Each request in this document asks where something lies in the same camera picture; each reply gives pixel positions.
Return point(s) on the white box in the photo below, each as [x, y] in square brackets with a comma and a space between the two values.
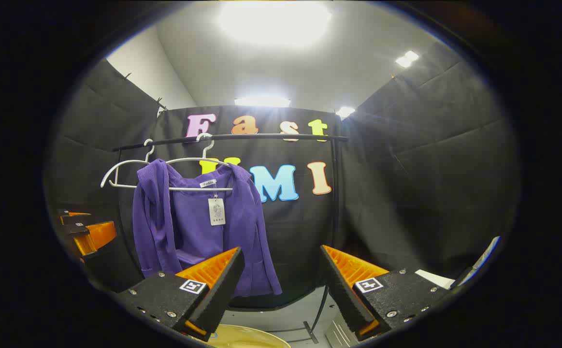
[435, 279]

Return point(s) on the beige laundry hamper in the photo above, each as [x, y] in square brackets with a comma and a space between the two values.
[247, 339]

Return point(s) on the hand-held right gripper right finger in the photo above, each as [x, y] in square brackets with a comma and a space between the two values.
[341, 290]

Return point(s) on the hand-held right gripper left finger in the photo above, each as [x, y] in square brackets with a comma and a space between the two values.
[223, 290]

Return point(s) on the small ceiling light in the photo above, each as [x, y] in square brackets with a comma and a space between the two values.
[345, 112]
[406, 59]
[261, 102]

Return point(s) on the black clothes rack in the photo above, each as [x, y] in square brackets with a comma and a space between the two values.
[261, 137]

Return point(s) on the purple knit sweater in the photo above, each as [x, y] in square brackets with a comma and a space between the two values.
[194, 227]

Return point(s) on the white clothes hanger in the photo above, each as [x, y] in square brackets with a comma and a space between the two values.
[189, 188]
[136, 162]

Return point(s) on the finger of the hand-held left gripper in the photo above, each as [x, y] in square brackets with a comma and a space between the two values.
[98, 236]
[70, 212]

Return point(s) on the large ceiling light panel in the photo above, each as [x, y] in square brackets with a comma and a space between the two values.
[273, 21]

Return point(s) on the black backdrop cloth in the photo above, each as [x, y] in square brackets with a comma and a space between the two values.
[406, 169]

